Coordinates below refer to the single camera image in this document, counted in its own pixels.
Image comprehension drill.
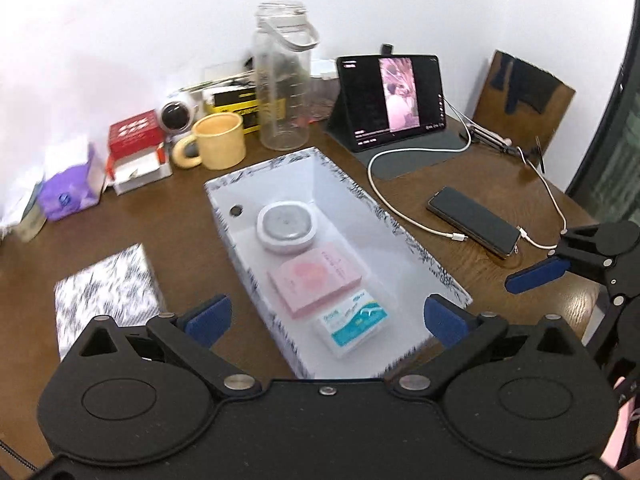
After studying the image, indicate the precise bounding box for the clear dental floss box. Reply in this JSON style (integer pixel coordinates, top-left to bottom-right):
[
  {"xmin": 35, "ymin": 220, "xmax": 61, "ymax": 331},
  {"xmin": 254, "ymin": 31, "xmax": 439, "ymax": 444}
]
[{"xmin": 314, "ymin": 288, "xmax": 390, "ymax": 359}]

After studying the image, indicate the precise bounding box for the brown wooden chair back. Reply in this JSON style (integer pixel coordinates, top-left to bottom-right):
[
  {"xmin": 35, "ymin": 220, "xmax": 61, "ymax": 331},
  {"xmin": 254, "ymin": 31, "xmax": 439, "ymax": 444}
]
[{"xmin": 472, "ymin": 50, "xmax": 575, "ymax": 155}]

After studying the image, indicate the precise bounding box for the purple tissue pack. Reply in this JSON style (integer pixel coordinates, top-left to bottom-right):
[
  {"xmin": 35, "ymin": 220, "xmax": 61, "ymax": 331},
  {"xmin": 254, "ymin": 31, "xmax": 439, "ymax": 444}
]
[{"xmin": 37, "ymin": 143, "xmax": 105, "ymax": 221}]

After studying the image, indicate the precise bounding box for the floral box lid XIEFURN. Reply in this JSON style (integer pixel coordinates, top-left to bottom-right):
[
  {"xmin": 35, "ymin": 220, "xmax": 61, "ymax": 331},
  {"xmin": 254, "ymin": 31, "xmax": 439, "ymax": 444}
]
[{"xmin": 54, "ymin": 244, "xmax": 167, "ymax": 358}]

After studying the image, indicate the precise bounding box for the tablet with grey cover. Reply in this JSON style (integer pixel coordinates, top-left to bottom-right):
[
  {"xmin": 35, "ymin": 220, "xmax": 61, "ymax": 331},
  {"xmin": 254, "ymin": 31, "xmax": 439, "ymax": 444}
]
[{"xmin": 326, "ymin": 54, "xmax": 469, "ymax": 180}]

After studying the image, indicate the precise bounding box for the pink heart cosmetic box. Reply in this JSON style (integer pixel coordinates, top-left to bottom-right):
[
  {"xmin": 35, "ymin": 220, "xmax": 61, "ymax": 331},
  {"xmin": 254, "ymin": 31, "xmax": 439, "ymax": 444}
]
[{"xmin": 269, "ymin": 243, "xmax": 362, "ymax": 318}]

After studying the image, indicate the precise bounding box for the green tape roll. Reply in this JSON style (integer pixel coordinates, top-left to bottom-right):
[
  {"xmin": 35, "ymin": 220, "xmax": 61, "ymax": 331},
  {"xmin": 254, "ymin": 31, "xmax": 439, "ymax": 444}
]
[{"xmin": 13, "ymin": 182, "xmax": 47, "ymax": 243}]

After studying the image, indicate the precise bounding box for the yellow ceramic mug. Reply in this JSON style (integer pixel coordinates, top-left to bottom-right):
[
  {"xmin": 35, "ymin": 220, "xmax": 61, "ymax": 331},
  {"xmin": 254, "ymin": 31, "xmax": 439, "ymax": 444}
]
[{"xmin": 171, "ymin": 112, "xmax": 246, "ymax": 170}]

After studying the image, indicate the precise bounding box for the black smartphone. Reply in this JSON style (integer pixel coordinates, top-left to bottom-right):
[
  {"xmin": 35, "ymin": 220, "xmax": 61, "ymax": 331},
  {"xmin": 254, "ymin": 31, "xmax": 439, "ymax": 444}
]
[{"xmin": 426, "ymin": 186, "xmax": 521, "ymax": 259}]

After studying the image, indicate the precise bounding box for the white charging cable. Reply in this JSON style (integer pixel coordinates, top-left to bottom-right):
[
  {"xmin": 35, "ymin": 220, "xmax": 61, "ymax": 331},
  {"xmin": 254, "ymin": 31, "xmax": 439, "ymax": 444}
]
[{"xmin": 366, "ymin": 98, "xmax": 569, "ymax": 252}]

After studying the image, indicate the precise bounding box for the yellow black box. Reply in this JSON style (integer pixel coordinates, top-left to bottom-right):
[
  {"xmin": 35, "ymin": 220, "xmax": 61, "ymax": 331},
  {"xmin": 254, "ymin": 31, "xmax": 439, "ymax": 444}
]
[{"xmin": 203, "ymin": 84, "xmax": 286, "ymax": 133}]

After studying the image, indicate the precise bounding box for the open floral white box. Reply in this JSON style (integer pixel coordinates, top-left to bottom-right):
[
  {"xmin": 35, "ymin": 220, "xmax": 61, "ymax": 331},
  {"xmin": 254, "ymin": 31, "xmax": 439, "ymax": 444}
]
[{"xmin": 205, "ymin": 148, "xmax": 472, "ymax": 379}]

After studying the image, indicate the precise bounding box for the white round camera gadget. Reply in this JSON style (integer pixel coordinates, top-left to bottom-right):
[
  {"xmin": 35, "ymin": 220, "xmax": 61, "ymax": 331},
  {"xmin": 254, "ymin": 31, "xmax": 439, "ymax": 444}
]
[{"xmin": 155, "ymin": 92, "xmax": 202, "ymax": 143}]

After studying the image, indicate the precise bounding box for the clear plastic water bottle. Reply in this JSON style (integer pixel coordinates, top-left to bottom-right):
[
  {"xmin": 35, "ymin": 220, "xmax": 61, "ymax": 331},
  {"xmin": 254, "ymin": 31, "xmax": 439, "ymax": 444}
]
[{"xmin": 253, "ymin": 1, "xmax": 320, "ymax": 152}]

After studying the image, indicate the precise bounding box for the white round compact case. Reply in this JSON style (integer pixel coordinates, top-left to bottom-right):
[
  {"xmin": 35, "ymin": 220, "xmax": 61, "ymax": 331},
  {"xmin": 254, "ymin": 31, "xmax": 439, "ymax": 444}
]
[{"xmin": 256, "ymin": 200, "xmax": 318, "ymax": 255}]

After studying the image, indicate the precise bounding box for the red and white carton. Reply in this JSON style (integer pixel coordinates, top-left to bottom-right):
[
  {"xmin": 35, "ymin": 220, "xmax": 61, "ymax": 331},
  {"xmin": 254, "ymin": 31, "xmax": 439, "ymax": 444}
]
[{"xmin": 106, "ymin": 110, "xmax": 172, "ymax": 195}]

